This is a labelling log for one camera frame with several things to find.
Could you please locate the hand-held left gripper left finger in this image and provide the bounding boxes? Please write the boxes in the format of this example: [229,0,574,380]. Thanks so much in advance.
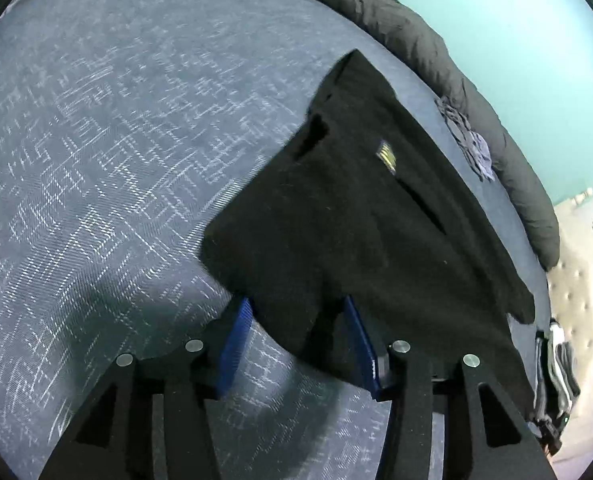
[39,296,256,480]

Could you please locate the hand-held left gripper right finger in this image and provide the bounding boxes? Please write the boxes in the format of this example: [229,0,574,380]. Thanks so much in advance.
[343,295,558,480]

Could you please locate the stack of clothes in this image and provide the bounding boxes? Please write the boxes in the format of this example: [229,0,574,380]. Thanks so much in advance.
[533,317,582,422]

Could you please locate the black fleece garment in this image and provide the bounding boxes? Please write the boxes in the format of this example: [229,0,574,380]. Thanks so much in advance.
[200,49,536,413]

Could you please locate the cream tufted headboard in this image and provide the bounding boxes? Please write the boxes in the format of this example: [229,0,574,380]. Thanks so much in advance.
[545,186,593,467]

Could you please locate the grey t-shirt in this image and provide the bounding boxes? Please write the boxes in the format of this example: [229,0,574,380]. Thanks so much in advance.
[435,95,478,153]

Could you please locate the grey rolled duvet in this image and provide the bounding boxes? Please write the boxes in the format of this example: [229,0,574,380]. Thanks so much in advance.
[295,0,561,272]

